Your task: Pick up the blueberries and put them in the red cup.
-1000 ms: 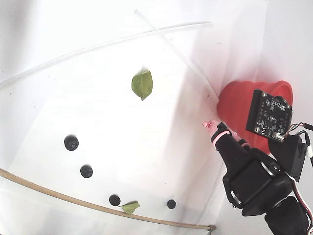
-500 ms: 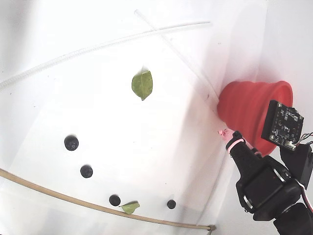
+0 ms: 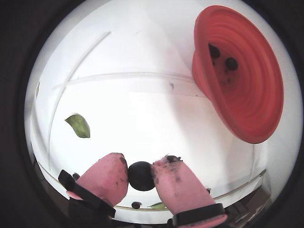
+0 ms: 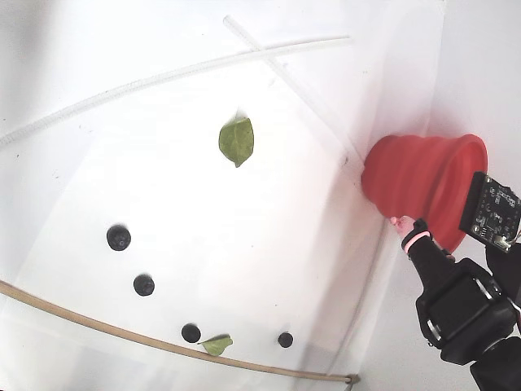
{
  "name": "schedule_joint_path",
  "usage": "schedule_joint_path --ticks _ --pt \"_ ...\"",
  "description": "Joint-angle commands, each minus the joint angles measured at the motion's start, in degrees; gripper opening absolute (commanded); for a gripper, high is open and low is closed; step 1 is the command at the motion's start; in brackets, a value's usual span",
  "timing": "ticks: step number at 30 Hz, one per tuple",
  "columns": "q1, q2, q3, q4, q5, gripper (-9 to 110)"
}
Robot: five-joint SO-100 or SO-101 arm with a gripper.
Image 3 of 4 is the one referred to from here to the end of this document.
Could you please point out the pink-tipped black gripper finger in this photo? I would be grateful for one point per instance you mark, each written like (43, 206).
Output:
(99, 180)
(180, 187)

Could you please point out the black round knob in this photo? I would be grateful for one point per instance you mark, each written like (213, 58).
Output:
(140, 176)

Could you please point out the red collapsible silicone cup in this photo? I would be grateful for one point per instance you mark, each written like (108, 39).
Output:
(256, 95)

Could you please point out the thin wooden rod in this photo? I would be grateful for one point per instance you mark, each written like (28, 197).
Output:
(240, 187)

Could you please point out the small green leaf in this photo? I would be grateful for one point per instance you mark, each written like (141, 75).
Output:
(37, 89)

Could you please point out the straight translucent plastic tube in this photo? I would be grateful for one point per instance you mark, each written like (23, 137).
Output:
(142, 74)

